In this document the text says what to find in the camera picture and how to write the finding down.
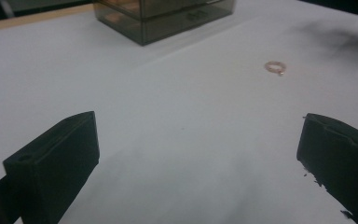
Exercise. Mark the smoky transparent drawer box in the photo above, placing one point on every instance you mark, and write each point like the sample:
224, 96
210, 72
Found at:
167, 18

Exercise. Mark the wooden table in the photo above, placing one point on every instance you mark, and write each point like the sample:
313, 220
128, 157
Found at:
28, 18

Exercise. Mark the white table board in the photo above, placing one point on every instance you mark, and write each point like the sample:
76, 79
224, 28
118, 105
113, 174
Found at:
174, 105

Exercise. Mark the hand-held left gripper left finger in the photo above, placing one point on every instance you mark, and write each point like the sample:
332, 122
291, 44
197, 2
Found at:
52, 161

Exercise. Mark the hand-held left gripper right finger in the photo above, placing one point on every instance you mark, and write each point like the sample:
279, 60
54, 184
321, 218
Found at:
341, 161

